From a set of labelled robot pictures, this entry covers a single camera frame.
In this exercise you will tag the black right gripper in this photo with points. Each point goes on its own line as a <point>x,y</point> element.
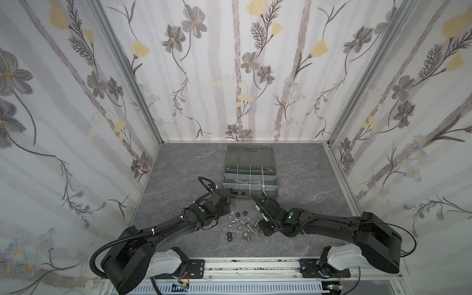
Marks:
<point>264,208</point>

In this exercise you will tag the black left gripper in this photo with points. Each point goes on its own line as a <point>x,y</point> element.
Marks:
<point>224,197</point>

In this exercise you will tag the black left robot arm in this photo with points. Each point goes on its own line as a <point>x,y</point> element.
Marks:
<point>136,256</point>

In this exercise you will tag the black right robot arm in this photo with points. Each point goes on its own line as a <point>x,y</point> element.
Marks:
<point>369,240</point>

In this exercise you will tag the silver wing nut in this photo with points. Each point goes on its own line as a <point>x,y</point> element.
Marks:
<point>248,237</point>
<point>245,221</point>

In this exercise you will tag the green plastic organizer box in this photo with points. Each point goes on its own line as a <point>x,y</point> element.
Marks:
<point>247,168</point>

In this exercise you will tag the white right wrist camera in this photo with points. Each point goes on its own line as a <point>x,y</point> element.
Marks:
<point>262,212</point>

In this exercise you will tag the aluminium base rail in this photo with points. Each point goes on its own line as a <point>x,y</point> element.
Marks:
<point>238,269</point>

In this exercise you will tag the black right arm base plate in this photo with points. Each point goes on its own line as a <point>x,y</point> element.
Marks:
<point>314,269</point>

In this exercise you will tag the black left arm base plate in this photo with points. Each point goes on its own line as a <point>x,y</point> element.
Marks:
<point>196,268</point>

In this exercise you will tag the white slotted cable duct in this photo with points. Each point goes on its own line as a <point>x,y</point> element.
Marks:
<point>244,288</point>

